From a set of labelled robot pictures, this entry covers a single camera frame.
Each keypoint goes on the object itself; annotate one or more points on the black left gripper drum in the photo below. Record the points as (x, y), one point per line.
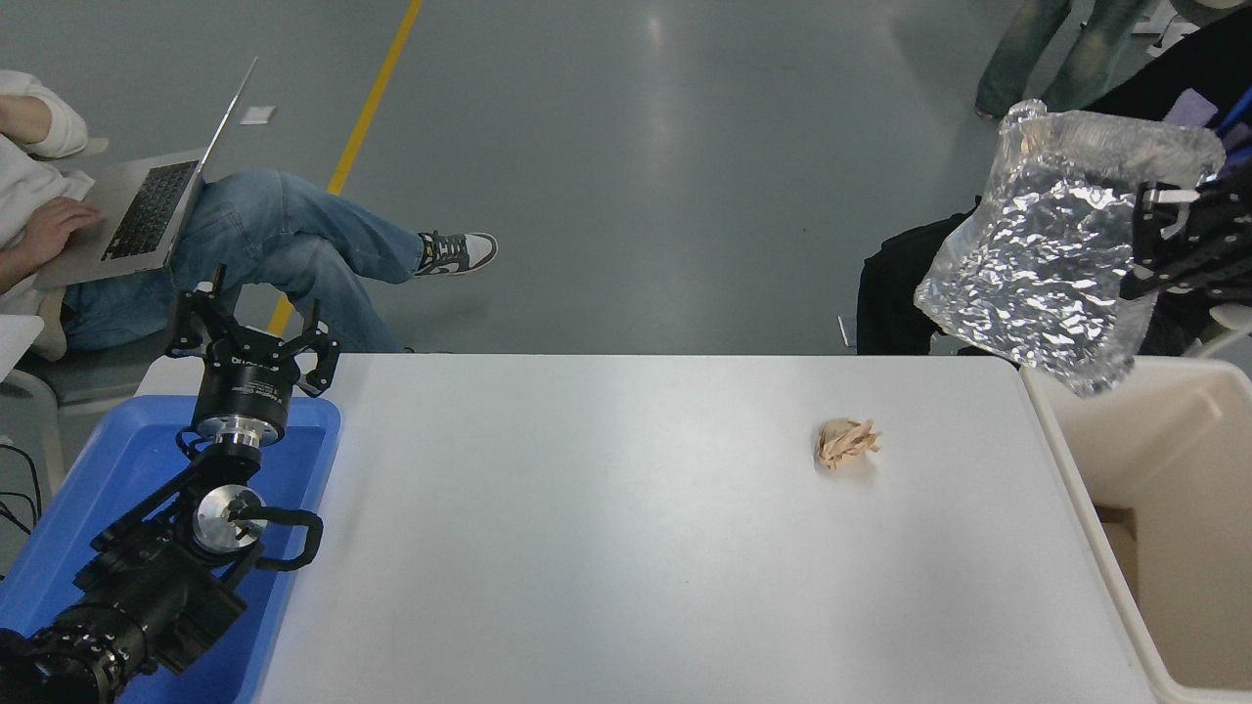
(243, 393)

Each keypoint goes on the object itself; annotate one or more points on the metal floor plate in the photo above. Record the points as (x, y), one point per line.
(843, 332)

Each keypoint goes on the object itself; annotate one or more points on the laptop person's hand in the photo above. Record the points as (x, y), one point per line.
(54, 223)

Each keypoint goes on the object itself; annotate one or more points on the white chair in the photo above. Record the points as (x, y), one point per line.
(1228, 328)

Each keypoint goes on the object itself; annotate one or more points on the person with laptop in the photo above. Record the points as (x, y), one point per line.
(274, 225)

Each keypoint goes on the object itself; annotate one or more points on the grey chair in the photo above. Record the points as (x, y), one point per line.
(98, 372)

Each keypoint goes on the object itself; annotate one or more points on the silver laptop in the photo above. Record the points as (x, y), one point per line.
(147, 210)

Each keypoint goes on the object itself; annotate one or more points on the blue plastic tray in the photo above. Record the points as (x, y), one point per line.
(117, 460)

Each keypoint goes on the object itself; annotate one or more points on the grey and white shoe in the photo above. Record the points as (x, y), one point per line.
(455, 252)

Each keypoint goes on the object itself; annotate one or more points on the large pale bin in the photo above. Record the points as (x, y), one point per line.
(1076, 460)

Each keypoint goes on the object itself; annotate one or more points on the standing person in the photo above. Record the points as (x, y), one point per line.
(1017, 49)

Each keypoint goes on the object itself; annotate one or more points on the person in black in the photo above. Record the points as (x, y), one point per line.
(900, 293)

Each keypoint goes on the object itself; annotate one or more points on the crumpled tan paper ball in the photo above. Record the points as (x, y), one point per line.
(846, 445)

